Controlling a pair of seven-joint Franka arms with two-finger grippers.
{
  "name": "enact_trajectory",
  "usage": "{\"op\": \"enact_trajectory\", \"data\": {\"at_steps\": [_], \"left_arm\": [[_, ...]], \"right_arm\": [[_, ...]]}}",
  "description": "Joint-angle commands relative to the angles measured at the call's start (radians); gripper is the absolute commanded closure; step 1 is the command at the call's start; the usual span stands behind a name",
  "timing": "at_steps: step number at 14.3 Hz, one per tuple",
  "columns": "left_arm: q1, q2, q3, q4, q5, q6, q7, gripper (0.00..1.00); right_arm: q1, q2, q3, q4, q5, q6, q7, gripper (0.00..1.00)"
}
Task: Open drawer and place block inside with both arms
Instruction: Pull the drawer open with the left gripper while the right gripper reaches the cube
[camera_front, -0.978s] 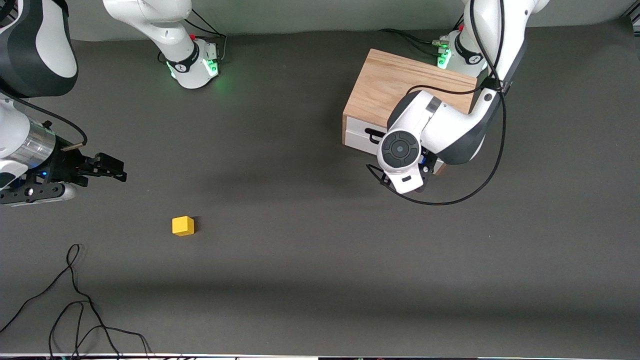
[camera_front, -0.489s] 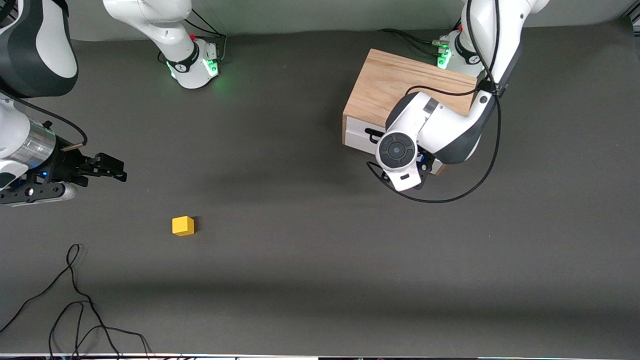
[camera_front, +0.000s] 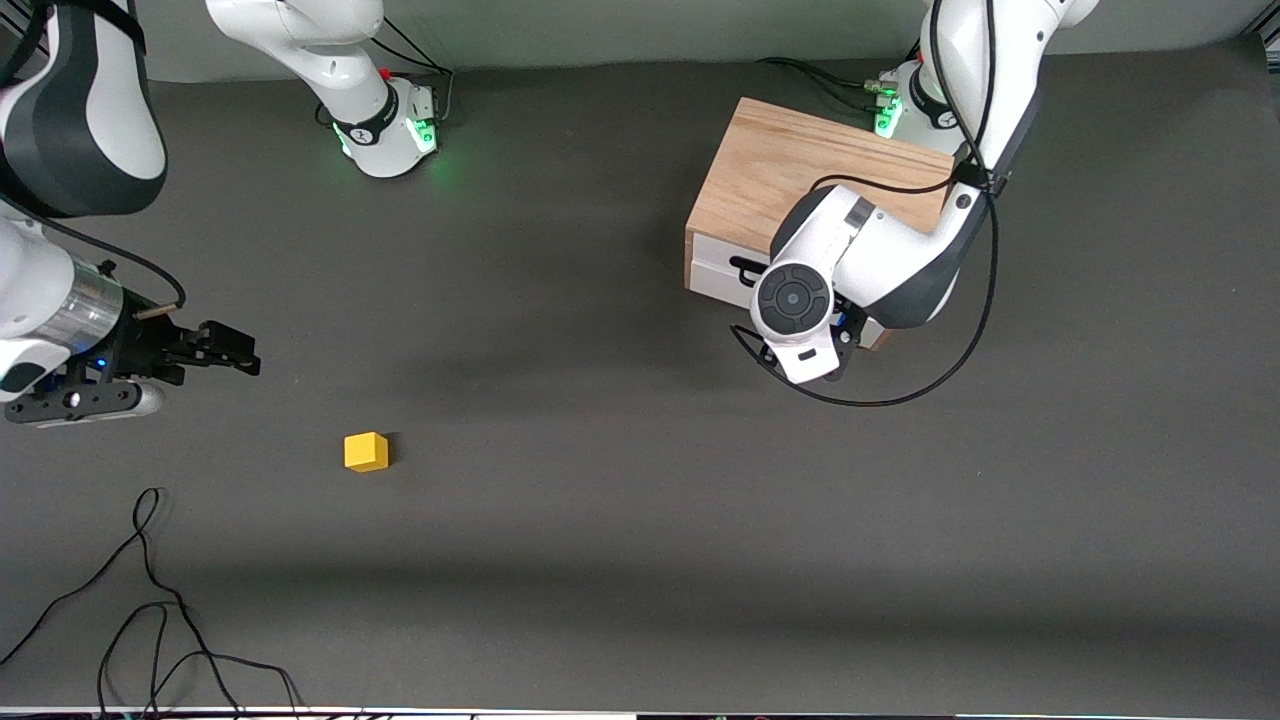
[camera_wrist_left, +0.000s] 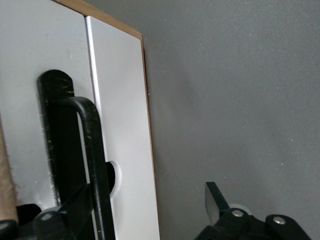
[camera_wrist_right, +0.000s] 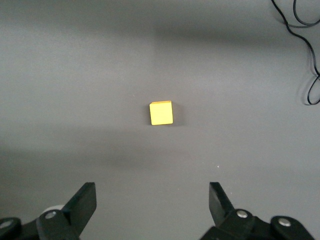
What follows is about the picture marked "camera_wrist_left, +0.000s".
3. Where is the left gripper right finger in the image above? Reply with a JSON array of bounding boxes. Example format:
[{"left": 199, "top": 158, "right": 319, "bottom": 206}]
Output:
[{"left": 194, "top": 181, "right": 313, "bottom": 240}]

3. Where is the black metal drawer handle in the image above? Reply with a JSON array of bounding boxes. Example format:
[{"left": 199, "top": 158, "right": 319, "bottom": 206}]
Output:
[{"left": 36, "top": 69, "right": 117, "bottom": 240}]

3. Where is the wooden drawer with white face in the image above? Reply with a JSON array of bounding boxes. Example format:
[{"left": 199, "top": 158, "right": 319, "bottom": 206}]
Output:
[{"left": 0, "top": 0, "right": 161, "bottom": 240}]

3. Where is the grey felt table mat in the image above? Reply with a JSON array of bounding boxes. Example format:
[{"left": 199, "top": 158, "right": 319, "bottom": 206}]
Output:
[{"left": 83, "top": 0, "right": 320, "bottom": 240}]

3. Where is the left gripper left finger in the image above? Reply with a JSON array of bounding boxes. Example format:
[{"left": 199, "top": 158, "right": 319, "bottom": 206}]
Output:
[{"left": 33, "top": 184, "right": 96, "bottom": 240}]

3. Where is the wooden drawer cabinet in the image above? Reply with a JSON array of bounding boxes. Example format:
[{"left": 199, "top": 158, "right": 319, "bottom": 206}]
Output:
[{"left": 0, "top": 0, "right": 162, "bottom": 240}]

